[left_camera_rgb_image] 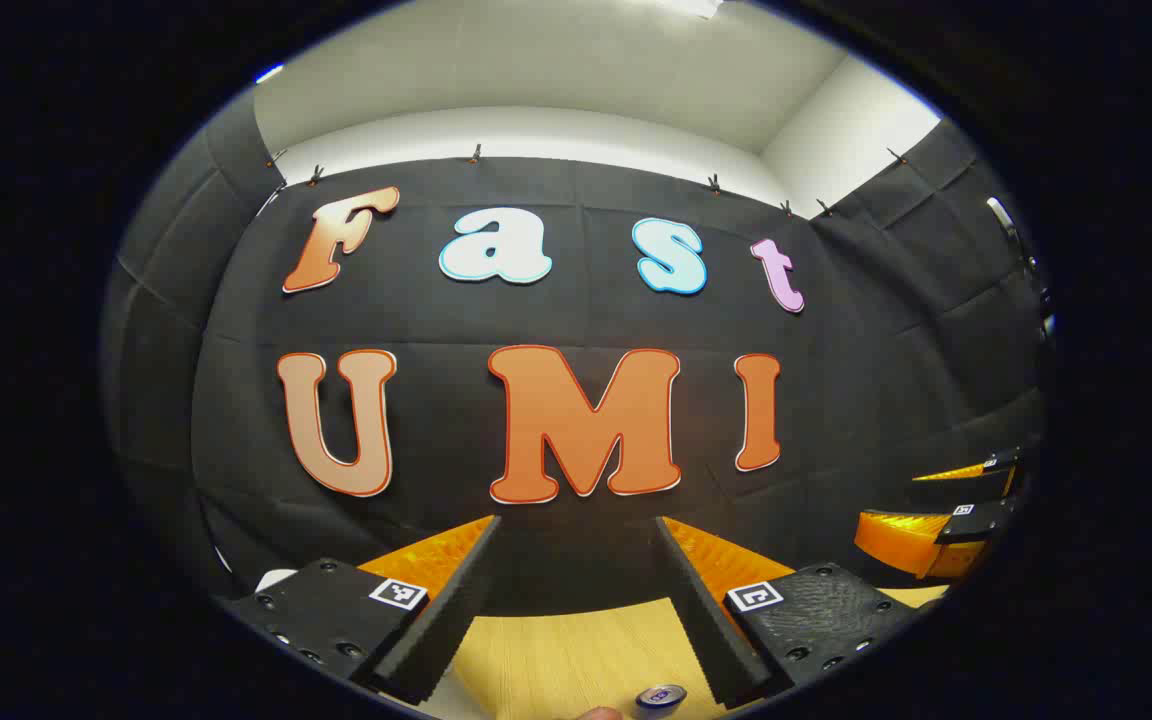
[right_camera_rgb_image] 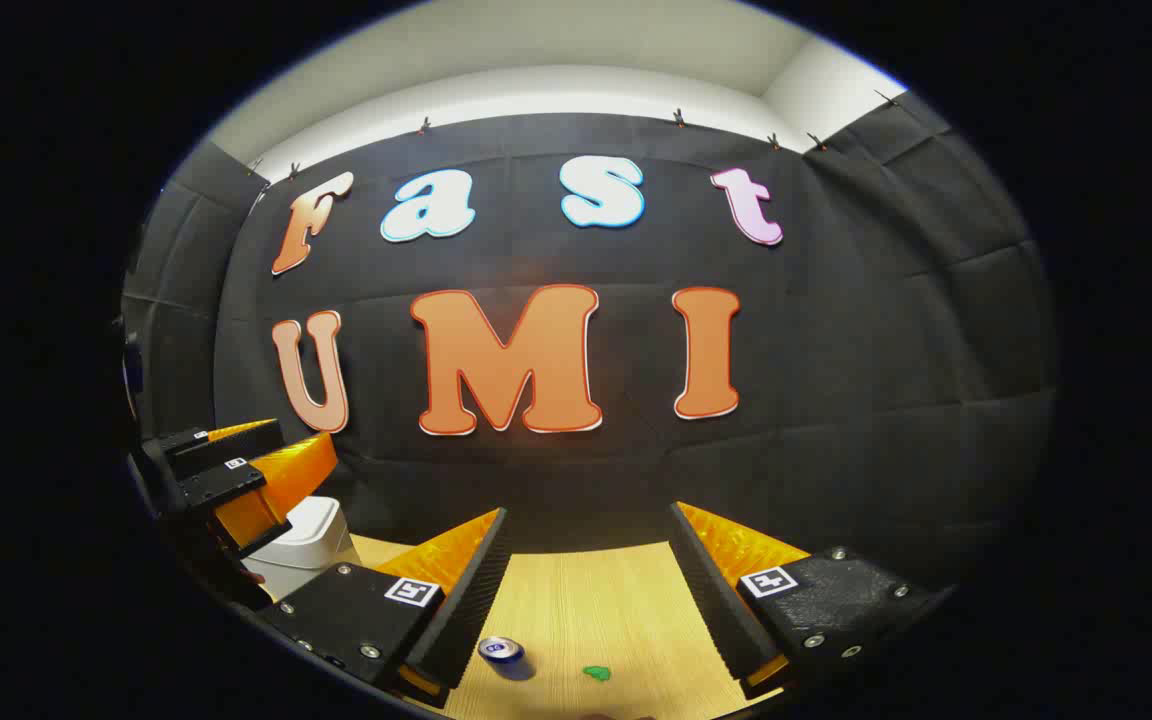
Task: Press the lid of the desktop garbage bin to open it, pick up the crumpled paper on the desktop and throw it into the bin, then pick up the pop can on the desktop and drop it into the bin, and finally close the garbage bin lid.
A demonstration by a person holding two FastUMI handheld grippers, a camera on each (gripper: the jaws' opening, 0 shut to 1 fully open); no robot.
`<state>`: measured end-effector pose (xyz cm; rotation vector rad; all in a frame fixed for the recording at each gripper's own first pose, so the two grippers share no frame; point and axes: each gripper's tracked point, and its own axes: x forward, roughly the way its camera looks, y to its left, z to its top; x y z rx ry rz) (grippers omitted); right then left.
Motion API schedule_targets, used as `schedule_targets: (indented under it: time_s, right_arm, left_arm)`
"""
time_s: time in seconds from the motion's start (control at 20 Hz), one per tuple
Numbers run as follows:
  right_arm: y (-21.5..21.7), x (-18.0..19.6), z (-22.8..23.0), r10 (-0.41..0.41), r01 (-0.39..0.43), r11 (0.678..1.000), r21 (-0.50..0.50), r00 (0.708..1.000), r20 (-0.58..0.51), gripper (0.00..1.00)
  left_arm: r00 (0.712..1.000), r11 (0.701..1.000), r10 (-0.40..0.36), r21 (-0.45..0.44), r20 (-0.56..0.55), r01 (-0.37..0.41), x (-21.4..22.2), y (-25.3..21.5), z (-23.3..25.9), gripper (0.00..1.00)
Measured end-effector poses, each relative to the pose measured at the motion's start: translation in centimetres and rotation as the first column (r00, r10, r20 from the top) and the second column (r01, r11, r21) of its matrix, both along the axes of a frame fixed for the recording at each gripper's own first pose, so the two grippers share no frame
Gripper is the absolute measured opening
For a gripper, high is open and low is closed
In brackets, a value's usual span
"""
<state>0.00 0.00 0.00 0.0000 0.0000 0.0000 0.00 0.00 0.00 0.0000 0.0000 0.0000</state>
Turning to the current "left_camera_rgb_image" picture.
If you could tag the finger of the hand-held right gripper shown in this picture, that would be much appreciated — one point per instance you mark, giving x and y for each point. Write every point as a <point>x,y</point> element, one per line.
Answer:
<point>981,522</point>
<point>1001,460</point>

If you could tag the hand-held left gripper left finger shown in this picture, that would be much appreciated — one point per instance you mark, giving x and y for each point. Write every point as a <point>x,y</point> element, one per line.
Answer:
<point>446,630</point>

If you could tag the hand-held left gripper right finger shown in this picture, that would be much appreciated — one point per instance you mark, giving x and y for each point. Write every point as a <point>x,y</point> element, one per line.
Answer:
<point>711,640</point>

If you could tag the blue pop can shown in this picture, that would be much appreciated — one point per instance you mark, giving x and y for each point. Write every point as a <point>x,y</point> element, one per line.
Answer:
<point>661,697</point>

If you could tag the wooden desktop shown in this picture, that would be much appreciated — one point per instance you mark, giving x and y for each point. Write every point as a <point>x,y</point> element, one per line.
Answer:
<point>576,660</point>

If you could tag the grey metal stand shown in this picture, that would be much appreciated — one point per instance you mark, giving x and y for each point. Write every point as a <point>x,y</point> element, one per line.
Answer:
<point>1002,214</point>

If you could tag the black backdrop cloth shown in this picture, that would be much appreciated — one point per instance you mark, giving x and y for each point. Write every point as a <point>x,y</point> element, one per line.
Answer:
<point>436,320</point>

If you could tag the row of cloth clips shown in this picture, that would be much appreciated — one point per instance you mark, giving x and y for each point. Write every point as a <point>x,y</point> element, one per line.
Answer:
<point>476,153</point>

